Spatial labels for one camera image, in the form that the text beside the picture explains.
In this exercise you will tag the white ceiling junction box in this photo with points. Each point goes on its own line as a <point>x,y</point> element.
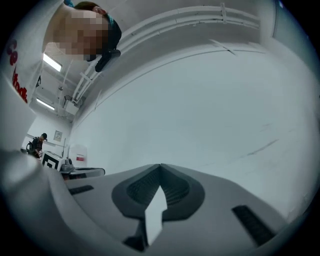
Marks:
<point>71,107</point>

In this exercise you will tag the person's head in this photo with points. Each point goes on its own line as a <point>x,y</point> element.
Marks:
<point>80,32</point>

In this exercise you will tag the framed wall notice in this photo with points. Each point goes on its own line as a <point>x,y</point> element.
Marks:
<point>58,135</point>

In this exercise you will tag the person's white printed t-shirt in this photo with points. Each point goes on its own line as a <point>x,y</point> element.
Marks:
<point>20,62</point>

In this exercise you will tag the long ceiling light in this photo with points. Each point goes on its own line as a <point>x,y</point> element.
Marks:
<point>52,62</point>
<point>45,104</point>

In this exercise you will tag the white ceiling pipe bundle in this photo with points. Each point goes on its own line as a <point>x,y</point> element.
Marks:
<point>162,25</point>

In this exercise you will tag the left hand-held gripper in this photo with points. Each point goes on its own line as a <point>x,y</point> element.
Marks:
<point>53,161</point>

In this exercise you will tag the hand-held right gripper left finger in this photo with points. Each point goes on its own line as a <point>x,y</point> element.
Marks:
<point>100,200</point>

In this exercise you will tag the black head camera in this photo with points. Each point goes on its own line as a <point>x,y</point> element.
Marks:
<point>107,60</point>

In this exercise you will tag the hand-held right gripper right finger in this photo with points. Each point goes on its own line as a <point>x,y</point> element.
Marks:
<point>212,200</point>

